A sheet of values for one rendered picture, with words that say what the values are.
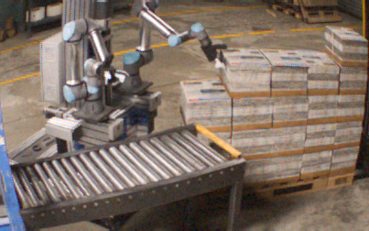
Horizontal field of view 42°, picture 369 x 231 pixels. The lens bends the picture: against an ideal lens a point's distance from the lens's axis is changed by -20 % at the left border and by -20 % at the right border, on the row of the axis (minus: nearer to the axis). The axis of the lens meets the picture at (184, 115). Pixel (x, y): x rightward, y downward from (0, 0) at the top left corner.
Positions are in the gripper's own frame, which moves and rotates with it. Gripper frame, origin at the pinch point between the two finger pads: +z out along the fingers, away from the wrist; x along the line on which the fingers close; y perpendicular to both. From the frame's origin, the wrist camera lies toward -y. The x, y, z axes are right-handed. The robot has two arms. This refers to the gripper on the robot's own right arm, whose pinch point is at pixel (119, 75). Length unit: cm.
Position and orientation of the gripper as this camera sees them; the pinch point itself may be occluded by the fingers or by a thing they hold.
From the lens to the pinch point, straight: 294.8
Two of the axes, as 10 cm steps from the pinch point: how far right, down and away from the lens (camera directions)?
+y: -1.1, 9.4, 3.2
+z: 6.2, 3.2, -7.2
